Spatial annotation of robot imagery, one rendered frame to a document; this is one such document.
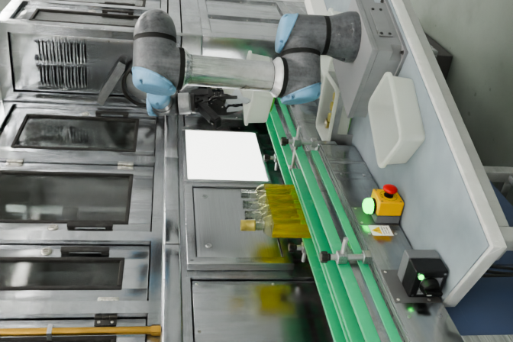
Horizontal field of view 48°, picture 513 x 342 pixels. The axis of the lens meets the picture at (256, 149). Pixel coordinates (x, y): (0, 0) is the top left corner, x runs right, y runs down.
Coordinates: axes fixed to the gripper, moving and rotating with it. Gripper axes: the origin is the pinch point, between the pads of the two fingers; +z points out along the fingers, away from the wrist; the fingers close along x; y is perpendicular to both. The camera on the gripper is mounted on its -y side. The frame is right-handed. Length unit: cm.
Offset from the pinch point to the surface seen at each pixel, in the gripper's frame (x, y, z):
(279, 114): 27.9, 21.5, 13.7
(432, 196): -27, -66, 42
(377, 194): -14, -54, 32
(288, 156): 16.8, -11.3, 13.7
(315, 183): -2.0, -39.7, 18.2
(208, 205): 25.5, -24.5, -16.4
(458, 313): -14, -91, 43
